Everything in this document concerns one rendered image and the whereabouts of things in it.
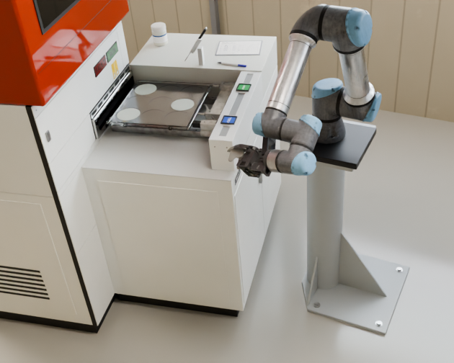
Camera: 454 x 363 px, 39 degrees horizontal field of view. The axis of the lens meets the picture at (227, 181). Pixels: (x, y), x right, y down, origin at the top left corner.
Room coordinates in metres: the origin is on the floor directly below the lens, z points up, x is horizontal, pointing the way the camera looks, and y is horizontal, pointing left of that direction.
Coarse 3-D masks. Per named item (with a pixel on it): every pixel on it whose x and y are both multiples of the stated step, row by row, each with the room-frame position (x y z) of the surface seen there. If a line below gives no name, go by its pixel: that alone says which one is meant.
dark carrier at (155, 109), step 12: (156, 84) 2.61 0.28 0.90; (168, 84) 2.60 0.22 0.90; (180, 84) 2.59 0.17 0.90; (192, 84) 2.58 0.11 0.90; (132, 96) 2.52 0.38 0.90; (144, 96) 2.52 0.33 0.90; (156, 96) 2.50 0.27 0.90; (168, 96) 2.49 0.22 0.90; (180, 96) 2.48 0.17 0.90; (192, 96) 2.47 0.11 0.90; (120, 108) 2.43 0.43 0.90; (144, 108) 2.41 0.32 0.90; (156, 108) 2.40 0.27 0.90; (168, 108) 2.39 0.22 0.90; (192, 108) 2.37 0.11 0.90; (120, 120) 2.32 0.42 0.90; (132, 120) 2.31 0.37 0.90; (144, 120) 2.31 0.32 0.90; (156, 120) 2.30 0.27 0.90; (168, 120) 2.29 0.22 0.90; (180, 120) 2.28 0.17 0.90
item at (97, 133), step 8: (128, 72) 2.67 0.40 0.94; (128, 80) 2.64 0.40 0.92; (120, 88) 2.55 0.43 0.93; (128, 88) 2.65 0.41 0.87; (112, 96) 2.47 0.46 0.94; (104, 104) 2.40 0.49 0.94; (120, 104) 2.52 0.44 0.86; (112, 112) 2.44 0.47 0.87; (96, 120) 2.29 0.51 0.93; (104, 120) 2.38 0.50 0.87; (96, 128) 2.28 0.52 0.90; (104, 128) 2.35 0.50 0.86; (96, 136) 2.28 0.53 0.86
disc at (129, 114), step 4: (128, 108) 2.42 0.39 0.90; (132, 108) 2.42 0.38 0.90; (120, 112) 2.39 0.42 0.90; (124, 112) 2.39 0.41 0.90; (128, 112) 2.38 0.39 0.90; (132, 112) 2.38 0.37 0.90; (136, 112) 2.38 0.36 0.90; (120, 116) 2.36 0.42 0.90; (124, 116) 2.36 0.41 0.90; (128, 116) 2.35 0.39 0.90; (132, 116) 2.35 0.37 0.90; (136, 116) 2.35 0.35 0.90
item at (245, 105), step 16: (240, 80) 2.46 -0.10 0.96; (256, 80) 2.45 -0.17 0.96; (240, 96) 2.33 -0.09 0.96; (256, 96) 2.39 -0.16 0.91; (224, 112) 2.21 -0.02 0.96; (240, 112) 2.19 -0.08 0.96; (256, 112) 2.38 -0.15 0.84; (224, 128) 2.09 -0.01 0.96; (240, 128) 2.11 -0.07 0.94; (224, 144) 2.00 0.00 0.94; (224, 160) 2.01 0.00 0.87
